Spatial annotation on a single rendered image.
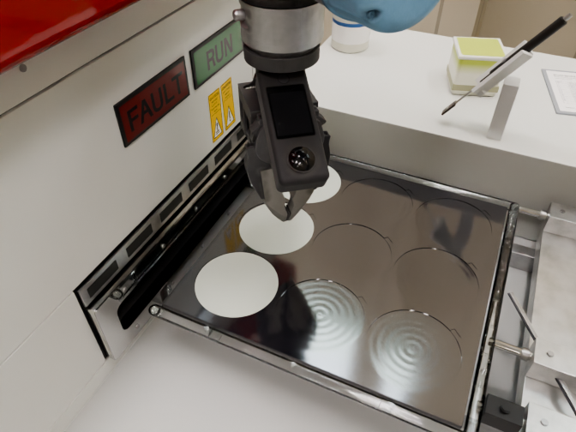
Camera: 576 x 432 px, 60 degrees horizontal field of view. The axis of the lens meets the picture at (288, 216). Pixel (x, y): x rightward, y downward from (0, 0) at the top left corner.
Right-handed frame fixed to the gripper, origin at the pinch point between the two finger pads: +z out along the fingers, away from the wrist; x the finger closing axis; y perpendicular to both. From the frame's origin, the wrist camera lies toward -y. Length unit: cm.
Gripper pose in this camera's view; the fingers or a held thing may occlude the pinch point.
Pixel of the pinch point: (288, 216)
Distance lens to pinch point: 57.8
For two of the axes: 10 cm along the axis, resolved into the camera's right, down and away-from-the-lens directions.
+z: 0.0, 7.3, 6.8
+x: -9.6, 1.9, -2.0
